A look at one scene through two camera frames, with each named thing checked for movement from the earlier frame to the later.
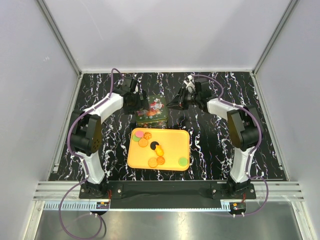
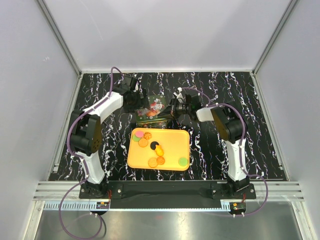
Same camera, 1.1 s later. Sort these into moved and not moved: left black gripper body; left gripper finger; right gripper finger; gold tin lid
Moved: right gripper finger
Not moved: left gripper finger; left black gripper body; gold tin lid
